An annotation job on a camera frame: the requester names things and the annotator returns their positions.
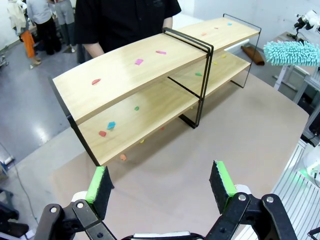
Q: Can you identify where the teal microfibre duster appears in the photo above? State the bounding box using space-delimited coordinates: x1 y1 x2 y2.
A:
263 40 320 67

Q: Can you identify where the aluminium profile robot mount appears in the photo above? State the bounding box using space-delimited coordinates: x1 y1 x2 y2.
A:
271 139 320 240

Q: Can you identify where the white background robot device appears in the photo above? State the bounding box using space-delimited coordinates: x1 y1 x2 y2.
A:
293 9 320 34

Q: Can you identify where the person's left forearm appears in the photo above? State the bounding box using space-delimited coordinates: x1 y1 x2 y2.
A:
161 16 174 30

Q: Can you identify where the black chair base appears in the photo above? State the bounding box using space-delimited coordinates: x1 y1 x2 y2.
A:
0 187 30 238

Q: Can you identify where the person in black shirt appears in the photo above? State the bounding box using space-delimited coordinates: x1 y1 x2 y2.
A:
74 0 182 63

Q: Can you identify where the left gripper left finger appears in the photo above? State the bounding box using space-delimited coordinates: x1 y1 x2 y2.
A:
34 165 118 240

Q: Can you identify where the black equipment box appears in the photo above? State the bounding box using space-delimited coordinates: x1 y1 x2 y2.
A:
308 116 320 146

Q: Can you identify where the bystander in orange trousers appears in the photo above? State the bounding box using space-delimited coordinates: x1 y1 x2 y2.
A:
6 0 42 67

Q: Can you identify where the person's right forearm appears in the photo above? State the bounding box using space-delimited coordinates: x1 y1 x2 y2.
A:
82 41 105 60

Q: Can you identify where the short wooden two-tier shelf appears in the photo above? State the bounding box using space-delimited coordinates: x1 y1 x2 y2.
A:
162 13 262 101

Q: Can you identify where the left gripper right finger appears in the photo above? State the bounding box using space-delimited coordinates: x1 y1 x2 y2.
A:
204 160 299 240

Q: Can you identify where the bystander in grey trousers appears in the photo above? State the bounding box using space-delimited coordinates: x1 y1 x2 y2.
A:
53 0 77 53

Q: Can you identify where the bystander in black trousers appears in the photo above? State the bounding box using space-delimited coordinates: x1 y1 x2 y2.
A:
26 0 62 56

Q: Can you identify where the white side desk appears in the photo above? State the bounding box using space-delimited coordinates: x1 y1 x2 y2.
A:
271 31 320 91

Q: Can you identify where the long wooden two-tier shelf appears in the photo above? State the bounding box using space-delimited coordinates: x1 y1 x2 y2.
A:
47 27 215 190

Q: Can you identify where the brown leather piece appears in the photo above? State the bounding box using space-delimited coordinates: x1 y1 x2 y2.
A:
240 44 265 66

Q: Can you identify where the thin floor cable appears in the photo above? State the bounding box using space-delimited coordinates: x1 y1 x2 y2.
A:
0 142 38 226

